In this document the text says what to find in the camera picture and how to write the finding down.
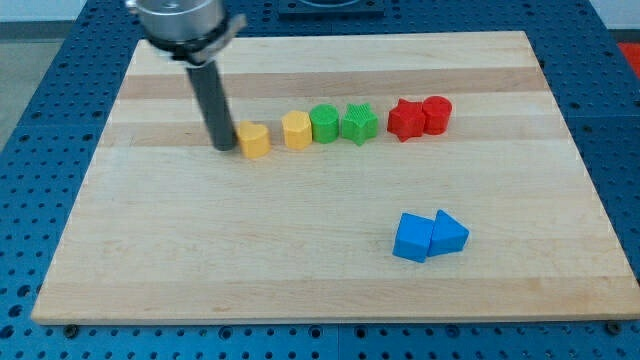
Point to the red cylinder block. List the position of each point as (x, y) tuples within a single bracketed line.
[(437, 111)]

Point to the blue cube block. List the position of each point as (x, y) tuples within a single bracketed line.
[(413, 237)]

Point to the red star block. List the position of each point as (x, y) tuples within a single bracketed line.
[(406, 120)]

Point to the blue triangle block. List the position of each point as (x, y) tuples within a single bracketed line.
[(448, 235)]

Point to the green star block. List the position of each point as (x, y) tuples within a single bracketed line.
[(359, 123)]

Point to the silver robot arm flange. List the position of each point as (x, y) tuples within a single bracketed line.
[(188, 31)]

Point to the yellow heart block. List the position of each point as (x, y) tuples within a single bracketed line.
[(254, 139)]

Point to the green cylinder block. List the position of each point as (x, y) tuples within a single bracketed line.
[(325, 123)]

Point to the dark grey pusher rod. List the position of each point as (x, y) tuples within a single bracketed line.
[(209, 92)]

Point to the red object at edge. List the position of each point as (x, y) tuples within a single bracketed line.
[(631, 52)]

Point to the wooden board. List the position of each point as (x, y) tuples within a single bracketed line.
[(167, 230)]

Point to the yellow hexagon block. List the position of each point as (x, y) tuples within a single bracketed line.
[(297, 129)]

